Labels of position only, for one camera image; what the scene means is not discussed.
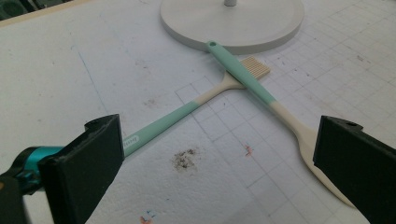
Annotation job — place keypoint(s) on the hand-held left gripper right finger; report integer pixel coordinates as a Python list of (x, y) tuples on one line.
[(358, 168)]

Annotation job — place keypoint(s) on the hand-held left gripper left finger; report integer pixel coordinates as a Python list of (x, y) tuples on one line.
[(81, 174)]

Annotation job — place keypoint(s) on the green cream silicone basting brush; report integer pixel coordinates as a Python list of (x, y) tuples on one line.
[(162, 124)]

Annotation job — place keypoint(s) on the green cream silicone spatula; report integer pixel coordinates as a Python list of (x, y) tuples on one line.
[(249, 81)]

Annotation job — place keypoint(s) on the white utensil hook rack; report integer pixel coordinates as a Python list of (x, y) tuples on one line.
[(249, 25)]

